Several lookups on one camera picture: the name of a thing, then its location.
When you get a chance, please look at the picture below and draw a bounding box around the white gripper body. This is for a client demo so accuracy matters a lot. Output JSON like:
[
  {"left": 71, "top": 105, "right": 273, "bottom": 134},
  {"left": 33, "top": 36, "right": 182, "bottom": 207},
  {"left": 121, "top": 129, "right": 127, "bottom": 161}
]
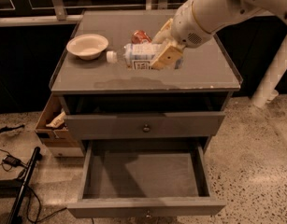
[{"left": 171, "top": 0, "right": 212, "bottom": 49}]

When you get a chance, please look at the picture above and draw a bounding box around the black pole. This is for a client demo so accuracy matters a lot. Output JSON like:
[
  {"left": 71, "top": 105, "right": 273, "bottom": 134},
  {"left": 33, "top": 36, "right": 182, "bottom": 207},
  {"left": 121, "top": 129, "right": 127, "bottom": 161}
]
[{"left": 7, "top": 147, "right": 41, "bottom": 224}]

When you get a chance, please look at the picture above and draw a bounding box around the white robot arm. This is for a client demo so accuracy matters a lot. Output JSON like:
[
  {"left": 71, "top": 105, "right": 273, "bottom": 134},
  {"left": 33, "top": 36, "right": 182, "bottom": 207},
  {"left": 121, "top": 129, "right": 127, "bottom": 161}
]
[{"left": 151, "top": 0, "right": 287, "bottom": 69}]

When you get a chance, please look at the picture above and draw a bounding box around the metal drawer knob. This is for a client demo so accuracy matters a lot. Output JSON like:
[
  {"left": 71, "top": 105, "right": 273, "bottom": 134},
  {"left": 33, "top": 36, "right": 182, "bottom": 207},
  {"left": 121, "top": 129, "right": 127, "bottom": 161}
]
[
  {"left": 145, "top": 210, "right": 152, "bottom": 218},
  {"left": 142, "top": 124, "right": 151, "bottom": 133}
]

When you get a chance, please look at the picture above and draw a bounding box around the cardboard box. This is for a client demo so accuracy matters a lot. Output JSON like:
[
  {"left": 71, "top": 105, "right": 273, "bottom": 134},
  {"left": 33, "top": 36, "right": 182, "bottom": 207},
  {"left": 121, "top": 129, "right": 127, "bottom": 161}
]
[{"left": 36, "top": 95, "right": 84, "bottom": 157}]

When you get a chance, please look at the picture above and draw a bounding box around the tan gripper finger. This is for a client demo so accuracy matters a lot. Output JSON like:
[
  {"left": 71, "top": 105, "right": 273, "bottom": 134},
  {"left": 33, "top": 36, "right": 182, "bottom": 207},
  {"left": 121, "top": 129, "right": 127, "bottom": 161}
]
[
  {"left": 150, "top": 42, "right": 184, "bottom": 70},
  {"left": 151, "top": 19, "right": 173, "bottom": 44}
]

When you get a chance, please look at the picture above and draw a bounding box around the black cable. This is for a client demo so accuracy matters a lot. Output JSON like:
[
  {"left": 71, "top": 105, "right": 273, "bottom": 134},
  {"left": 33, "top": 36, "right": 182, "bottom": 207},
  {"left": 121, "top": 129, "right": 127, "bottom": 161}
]
[{"left": 0, "top": 145, "right": 68, "bottom": 224}]

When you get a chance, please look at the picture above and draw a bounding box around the black power adapter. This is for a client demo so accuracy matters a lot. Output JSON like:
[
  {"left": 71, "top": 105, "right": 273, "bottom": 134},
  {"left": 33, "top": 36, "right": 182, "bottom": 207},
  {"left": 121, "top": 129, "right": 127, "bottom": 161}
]
[{"left": 3, "top": 156, "right": 21, "bottom": 167}]

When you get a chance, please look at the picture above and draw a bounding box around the grey drawer cabinet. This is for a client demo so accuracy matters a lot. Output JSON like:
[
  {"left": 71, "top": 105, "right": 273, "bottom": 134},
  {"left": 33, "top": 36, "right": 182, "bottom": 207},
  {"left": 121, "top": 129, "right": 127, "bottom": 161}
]
[{"left": 49, "top": 8, "right": 244, "bottom": 147}]

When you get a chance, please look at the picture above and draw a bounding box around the red soda can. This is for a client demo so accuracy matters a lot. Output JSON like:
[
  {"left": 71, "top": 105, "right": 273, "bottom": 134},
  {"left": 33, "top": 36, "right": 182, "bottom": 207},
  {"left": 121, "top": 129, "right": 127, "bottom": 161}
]
[{"left": 131, "top": 30, "right": 151, "bottom": 44}]

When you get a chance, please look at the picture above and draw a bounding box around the metal top drawer knob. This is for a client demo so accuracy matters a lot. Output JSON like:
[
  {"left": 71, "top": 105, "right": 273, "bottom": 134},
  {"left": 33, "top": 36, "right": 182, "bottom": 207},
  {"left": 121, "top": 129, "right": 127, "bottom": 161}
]
[{"left": 142, "top": 124, "right": 151, "bottom": 133}]

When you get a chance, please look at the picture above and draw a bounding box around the metal middle drawer knob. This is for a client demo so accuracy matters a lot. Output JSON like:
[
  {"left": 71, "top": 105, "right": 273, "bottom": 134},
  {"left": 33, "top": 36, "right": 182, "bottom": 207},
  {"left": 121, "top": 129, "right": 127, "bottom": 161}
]
[{"left": 145, "top": 210, "right": 152, "bottom": 218}]

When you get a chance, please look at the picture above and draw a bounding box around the grey open middle drawer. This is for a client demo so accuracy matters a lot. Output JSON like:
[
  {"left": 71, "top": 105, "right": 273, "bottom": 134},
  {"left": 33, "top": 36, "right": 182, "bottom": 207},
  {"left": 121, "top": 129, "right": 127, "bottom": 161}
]
[{"left": 68, "top": 139, "right": 225, "bottom": 218}]

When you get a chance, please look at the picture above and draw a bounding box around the grey top drawer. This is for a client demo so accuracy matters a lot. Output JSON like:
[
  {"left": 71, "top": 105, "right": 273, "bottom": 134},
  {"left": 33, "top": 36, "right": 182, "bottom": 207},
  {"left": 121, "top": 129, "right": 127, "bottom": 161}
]
[{"left": 65, "top": 94, "right": 224, "bottom": 140}]

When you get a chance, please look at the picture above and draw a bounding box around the clear plastic water bottle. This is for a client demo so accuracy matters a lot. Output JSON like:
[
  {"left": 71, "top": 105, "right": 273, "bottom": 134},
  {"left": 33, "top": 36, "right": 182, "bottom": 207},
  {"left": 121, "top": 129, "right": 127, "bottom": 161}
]
[{"left": 106, "top": 42, "right": 184, "bottom": 71}]

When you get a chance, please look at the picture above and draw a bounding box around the crumpled paper bag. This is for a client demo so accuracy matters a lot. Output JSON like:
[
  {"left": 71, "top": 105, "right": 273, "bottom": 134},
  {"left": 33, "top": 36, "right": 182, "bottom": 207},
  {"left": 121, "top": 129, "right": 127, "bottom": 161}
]
[{"left": 46, "top": 112, "right": 65, "bottom": 129}]

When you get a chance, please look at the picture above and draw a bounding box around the cream paper bowl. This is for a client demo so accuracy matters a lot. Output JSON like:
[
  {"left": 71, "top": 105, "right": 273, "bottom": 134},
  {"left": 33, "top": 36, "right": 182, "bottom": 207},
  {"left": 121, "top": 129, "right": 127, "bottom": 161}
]
[{"left": 66, "top": 34, "right": 108, "bottom": 61}]

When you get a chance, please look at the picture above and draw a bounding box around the black strap on floor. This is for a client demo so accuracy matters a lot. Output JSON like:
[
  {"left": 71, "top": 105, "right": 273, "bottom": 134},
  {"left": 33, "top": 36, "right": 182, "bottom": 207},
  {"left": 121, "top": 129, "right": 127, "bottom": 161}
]
[{"left": 0, "top": 123, "right": 26, "bottom": 134}]

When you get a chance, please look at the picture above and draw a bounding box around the metal window railing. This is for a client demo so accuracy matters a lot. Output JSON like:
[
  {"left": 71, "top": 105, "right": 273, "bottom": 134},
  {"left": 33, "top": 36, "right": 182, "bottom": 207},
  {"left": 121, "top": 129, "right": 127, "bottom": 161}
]
[{"left": 0, "top": 0, "right": 287, "bottom": 28}]

